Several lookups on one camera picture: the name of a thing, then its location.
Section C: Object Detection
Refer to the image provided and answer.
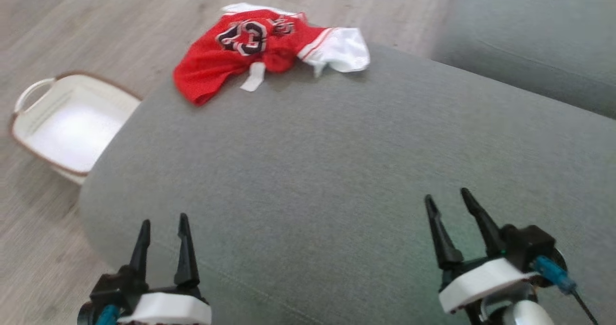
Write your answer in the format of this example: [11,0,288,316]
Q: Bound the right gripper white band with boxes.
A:
[424,188,568,315]

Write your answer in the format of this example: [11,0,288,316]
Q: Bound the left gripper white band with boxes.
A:
[77,213,212,325]

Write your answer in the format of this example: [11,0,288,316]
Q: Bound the red basketball jersey white sleeves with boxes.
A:
[172,2,371,106]

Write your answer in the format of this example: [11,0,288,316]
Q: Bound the blue connector on left gripper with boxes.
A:
[95,304,121,325]

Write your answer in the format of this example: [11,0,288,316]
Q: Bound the blue connector on gripper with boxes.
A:
[95,304,121,325]
[533,255,577,294]

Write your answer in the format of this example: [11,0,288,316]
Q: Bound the blue connector on right gripper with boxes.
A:
[533,255,577,294]

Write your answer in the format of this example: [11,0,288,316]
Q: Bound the white laundry basket brown rim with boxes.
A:
[9,71,143,186]

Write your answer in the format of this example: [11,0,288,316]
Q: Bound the grey sofa cushion section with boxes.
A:
[430,0,616,119]

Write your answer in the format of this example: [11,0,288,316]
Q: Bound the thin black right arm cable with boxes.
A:
[572,289,600,325]

